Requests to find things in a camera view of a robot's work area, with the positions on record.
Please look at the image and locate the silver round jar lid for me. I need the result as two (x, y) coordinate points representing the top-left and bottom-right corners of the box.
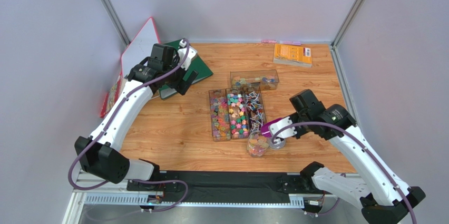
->
(268, 138), (286, 150)

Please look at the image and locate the purple plastic scoop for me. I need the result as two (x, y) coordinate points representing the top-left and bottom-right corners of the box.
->
(260, 118), (282, 138)

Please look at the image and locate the single clear candy box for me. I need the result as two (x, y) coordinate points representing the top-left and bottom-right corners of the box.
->
(230, 70), (279, 90)

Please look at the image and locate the clear plastic jar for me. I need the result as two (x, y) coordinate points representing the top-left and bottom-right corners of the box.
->
(247, 131), (269, 158)

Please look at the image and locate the three-compartment clear candy box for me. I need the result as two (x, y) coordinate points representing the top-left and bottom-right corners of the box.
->
(209, 85), (267, 142)

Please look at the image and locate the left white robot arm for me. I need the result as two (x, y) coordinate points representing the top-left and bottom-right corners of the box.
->
(74, 38), (198, 184)

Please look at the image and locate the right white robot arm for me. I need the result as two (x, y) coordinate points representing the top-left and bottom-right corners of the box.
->
(289, 90), (426, 223)

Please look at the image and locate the red-framed whiteboard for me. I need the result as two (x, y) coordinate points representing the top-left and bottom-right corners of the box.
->
(121, 17), (160, 76)

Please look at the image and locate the stack of books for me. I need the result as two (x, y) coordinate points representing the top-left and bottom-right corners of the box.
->
(100, 73), (126, 118)

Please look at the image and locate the orange book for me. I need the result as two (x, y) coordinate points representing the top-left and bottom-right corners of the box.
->
(273, 44), (313, 67)

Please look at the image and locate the black base mat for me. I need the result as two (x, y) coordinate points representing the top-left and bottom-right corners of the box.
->
(126, 170), (335, 204)

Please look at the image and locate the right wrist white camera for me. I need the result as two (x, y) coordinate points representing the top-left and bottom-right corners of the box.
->
(269, 117), (297, 139)

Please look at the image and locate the wrist white camera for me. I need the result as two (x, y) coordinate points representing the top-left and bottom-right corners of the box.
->
(177, 38), (198, 71)
(269, 117), (297, 139)

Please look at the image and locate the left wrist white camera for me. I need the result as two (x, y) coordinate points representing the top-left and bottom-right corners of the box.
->
(177, 38), (198, 71)

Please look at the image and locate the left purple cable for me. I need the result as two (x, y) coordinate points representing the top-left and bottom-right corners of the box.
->
(67, 38), (191, 213)

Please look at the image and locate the aluminium rail frame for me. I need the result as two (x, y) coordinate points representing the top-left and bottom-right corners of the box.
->
(61, 148), (401, 224)

